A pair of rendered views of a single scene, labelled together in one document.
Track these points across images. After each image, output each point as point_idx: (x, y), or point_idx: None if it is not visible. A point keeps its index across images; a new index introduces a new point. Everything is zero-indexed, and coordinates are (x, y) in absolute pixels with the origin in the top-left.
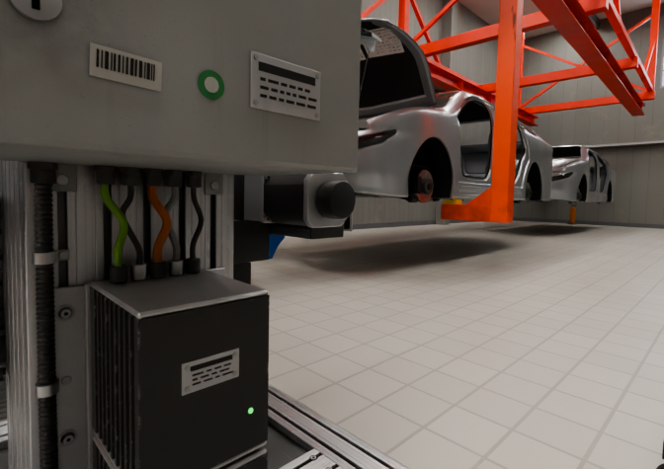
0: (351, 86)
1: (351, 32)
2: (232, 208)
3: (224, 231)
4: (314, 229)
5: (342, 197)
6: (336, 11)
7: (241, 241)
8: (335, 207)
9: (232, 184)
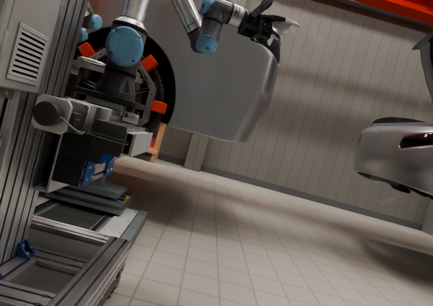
0: None
1: None
2: (16, 108)
3: (8, 119)
4: (92, 143)
5: (44, 111)
6: None
7: (81, 145)
8: (36, 116)
9: (19, 95)
